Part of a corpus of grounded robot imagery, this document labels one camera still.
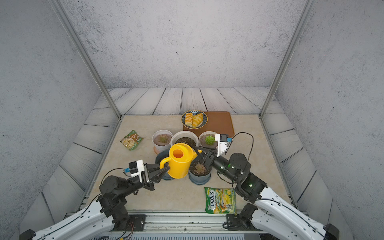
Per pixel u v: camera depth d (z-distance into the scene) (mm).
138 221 728
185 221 741
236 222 728
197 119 1111
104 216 526
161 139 927
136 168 494
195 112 1221
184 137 960
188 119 1116
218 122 1143
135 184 562
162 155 878
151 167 568
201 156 624
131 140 1046
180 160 543
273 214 463
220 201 779
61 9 711
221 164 559
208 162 559
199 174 827
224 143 571
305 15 726
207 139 910
